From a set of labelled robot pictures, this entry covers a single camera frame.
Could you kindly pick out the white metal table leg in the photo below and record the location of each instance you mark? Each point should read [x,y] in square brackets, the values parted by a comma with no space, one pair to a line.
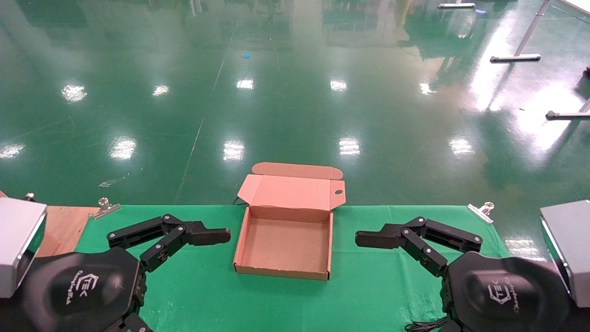
[456,5]
[515,58]
[567,114]

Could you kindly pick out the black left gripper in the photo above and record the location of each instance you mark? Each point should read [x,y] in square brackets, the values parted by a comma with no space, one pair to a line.
[78,290]

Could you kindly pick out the open brown cardboard box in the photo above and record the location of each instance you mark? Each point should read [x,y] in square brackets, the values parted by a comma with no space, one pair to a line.
[286,244]

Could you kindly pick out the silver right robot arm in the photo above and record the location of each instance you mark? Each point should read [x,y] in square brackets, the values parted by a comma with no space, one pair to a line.
[569,244]

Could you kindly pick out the small metal clamp knob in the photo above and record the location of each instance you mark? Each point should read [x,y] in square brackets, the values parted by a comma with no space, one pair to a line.
[30,197]

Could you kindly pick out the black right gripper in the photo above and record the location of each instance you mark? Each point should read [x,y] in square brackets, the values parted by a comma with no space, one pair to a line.
[507,295]

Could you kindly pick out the white table top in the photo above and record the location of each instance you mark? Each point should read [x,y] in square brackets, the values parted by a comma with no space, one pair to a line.
[578,5]

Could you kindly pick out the silver metal binder clip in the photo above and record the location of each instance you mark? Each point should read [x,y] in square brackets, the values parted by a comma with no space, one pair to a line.
[479,213]
[107,210]

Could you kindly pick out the green table cloth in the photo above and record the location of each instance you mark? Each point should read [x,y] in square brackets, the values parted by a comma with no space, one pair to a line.
[207,286]

